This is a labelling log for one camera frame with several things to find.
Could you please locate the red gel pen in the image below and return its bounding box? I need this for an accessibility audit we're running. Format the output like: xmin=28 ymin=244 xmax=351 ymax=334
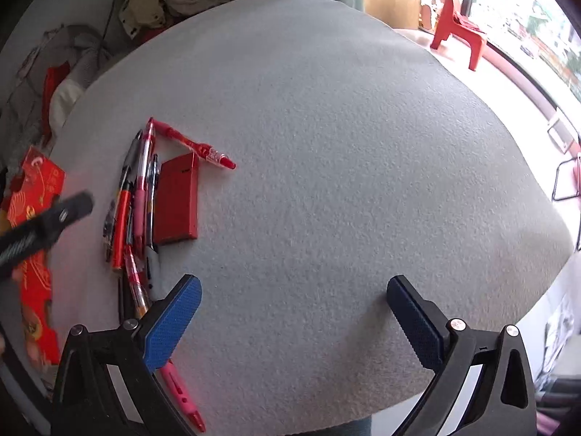
xmin=150 ymin=118 xmax=236 ymax=170

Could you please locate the red cardboard box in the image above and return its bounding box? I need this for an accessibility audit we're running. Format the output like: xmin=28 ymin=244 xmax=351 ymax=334
xmin=0 ymin=146 xmax=67 ymax=366

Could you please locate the red patterned pen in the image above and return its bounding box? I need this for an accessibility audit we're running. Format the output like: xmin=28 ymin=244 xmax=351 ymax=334
xmin=123 ymin=244 xmax=206 ymax=433

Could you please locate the red rectangular lighter case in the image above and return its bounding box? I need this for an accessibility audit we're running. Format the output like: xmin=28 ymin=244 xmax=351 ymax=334
xmin=154 ymin=153 xmax=199 ymax=245

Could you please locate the pink gel pen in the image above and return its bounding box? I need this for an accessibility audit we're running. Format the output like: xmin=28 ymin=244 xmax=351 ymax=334
xmin=133 ymin=118 xmax=155 ymax=258

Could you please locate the grey black pen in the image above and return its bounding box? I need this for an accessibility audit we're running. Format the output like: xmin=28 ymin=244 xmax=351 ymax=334
xmin=102 ymin=130 xmax=142 ymax=263

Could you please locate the red cushion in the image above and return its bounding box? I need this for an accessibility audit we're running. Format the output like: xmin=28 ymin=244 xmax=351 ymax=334
xmin=41 ymin=62 xmax=71 ymax=144

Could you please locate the grey sofa with throw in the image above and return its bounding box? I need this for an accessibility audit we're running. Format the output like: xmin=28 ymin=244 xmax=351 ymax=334
xmin=1 ymin=0 xmax=130 ymax=169

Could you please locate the red plastic chair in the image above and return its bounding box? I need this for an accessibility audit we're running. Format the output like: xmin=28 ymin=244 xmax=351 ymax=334
xmin=430 ymin=0 xmax=487 ymax=72

